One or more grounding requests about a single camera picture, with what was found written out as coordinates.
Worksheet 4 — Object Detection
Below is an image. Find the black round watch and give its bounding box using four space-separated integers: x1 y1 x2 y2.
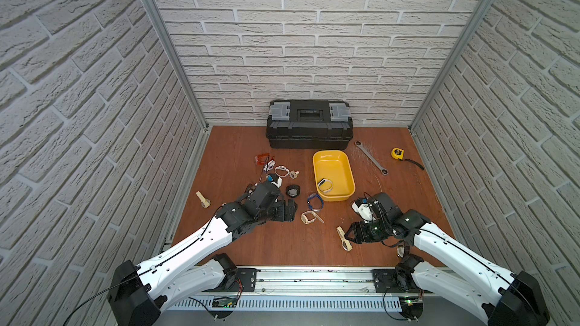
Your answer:
285 184 301 199

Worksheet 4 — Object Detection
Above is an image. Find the blue translucent watch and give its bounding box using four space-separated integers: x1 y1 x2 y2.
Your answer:
307 193 324 212

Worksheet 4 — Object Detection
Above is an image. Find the tan wooden watch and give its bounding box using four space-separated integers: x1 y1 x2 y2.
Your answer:
196 191 211 208

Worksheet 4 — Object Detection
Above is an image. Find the yellow plastic tray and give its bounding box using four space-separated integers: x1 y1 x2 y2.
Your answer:
313 150 356 202

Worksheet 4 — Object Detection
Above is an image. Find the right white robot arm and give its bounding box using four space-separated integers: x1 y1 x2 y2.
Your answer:
342 193 551 325

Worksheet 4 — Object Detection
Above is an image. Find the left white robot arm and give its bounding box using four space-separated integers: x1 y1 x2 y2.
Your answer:
107 181 297 325

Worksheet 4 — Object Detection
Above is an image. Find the purple white toy watch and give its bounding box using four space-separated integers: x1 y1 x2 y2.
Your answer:
264 159 276 172

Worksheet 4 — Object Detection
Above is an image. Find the dark watch near base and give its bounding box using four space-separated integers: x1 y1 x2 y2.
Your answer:
396 244 410 259

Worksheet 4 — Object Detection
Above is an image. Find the red translucent watch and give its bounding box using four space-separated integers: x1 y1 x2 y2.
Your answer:
255 152 270 167

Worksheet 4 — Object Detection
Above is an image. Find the yellow tape measure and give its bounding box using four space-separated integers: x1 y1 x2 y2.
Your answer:
391 147 425 171

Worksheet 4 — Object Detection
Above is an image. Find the silver wrench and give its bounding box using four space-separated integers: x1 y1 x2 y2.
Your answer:
355 140 389 176

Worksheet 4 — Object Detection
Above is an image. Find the black plastic toolbox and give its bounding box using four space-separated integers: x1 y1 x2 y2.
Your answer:
266 100 354 150

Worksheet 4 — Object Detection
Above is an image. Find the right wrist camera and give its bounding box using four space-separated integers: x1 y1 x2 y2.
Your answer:
351 199 375 223

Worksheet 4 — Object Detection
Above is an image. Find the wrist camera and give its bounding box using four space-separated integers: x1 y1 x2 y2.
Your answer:
266 173 282 188
351 199 375 223

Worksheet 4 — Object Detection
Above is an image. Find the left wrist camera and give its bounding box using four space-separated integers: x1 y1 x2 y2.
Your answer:
266 173 282 188

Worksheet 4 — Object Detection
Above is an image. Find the white strap watch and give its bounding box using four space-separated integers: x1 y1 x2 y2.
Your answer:
274 165 300 179

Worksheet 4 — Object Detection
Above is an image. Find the aluminium floor rail left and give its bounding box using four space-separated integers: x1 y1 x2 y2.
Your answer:
158 126 211 251

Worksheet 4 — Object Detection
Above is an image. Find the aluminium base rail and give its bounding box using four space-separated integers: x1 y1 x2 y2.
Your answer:
172 266 432 318

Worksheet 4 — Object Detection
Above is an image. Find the aluminium corner post left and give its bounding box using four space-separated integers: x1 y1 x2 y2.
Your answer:
141 0 209 131

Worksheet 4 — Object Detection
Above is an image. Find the aluminium corner post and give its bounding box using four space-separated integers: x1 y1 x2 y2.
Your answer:
141 0 209 131
409 0 495 136

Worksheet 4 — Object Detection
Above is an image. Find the aluminium corner post right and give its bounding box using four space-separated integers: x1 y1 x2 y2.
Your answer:
409 0 495 136

